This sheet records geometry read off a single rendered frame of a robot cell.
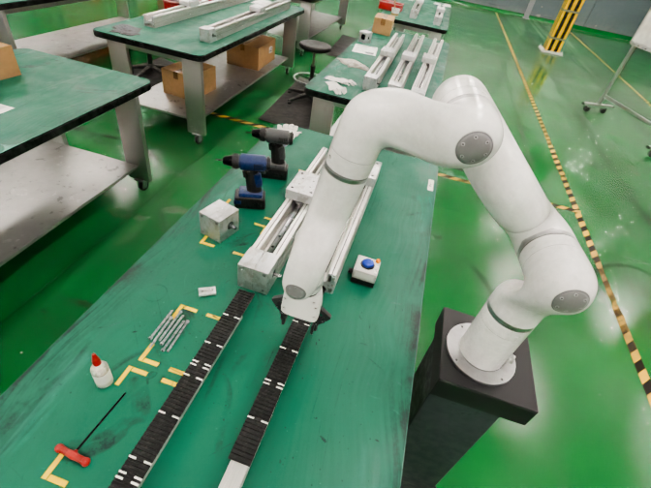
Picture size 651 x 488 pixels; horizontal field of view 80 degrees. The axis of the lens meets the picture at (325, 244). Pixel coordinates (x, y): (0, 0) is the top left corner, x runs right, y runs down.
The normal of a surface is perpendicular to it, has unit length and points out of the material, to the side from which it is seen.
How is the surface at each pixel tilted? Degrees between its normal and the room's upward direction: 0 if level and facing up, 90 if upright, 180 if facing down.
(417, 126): 82
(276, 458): 0
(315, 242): 45
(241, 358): 0
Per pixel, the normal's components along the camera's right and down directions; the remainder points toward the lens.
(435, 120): -0.75, 0.11
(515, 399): 0.16, -0.73
